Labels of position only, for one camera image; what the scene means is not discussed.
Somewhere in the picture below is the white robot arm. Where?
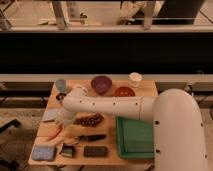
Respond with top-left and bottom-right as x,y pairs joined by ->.
57,86 -> 208,171

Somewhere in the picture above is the purple bowl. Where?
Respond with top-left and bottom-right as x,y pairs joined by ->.
91,76 -> 112,95

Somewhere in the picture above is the red bowl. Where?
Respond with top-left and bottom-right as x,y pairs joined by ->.
114,87 -> 135,97

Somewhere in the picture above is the grey blue cloth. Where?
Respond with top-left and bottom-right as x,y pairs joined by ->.
42,109 -> 58,122

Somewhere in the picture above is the small metal cup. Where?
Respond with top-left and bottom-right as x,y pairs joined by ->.
56,93 -> 66,102

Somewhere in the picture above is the bunch of dark grapes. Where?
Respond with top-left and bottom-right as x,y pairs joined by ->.
74,114 -> 104,127

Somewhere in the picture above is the light blue cup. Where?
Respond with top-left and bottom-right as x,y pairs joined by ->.
55,79 -> 67,93

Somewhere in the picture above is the dark brown rectangular block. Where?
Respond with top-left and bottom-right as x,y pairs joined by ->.
83,146 -> 108,157

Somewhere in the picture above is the blue sponge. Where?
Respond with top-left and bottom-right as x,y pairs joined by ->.
31,145 -> 56,161

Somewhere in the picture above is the green tray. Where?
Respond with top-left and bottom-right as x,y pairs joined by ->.
116,117 -> 154,160

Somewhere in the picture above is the white cup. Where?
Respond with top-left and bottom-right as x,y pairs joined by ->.
129,72 -> 142,88

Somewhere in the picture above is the black handled knife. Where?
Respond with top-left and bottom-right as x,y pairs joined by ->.
77,134 -> 106,142

